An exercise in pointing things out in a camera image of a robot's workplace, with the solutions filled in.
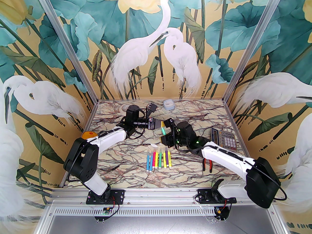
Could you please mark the grey metal front panel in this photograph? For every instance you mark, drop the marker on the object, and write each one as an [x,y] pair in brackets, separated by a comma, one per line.
[158,224]

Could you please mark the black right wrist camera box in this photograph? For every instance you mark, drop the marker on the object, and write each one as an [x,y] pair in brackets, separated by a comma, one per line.
[168,123]

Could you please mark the green controller circuit board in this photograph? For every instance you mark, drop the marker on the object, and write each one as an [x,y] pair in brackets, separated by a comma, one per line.
[106,211]

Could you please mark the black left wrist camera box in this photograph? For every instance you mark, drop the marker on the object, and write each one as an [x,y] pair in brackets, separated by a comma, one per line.
[152,107]

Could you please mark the beige masking tape roll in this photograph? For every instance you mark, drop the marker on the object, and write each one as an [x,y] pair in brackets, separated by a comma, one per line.
[124,107]

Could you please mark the pink highlighter pen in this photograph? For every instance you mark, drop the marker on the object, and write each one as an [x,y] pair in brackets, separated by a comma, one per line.
[154,158]

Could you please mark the aluminium front rail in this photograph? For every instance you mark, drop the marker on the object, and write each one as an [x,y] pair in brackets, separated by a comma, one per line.
[158,196]

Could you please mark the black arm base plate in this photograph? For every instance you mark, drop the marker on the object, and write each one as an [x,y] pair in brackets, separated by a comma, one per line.
[203,195]
[117,195]

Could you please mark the grey desk calculator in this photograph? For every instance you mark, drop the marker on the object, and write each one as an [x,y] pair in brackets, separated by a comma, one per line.
[226,140]

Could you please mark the small light blue case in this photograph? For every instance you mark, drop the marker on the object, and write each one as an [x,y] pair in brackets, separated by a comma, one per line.
[168,105]

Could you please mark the green highlighter pen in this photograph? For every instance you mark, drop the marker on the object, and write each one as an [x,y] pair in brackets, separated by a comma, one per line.
[160,158]
[163,131]

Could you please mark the aluminium frame post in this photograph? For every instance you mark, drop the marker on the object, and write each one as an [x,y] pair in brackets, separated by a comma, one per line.
[251,45]
[68,45]

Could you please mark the blue highlighter pen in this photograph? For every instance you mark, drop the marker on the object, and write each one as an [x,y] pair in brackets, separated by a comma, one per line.
[151,164]
[148,162]

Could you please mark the orange round object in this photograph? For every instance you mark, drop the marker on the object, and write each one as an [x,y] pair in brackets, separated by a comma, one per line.
[89,134]

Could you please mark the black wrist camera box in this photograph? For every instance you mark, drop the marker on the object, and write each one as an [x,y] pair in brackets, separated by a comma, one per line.
[152,107]
[168,123]

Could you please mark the controller board with yellow plug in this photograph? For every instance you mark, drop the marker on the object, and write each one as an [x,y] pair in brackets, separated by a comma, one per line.
[219,211]

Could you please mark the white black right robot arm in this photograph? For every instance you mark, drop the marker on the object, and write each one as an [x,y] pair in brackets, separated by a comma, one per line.
[226,157]

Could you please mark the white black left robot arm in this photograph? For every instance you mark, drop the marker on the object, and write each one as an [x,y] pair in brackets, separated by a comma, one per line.
[109,138]

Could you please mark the clear plastic pen cap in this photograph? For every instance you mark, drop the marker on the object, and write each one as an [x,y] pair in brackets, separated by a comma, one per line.
[153,145]

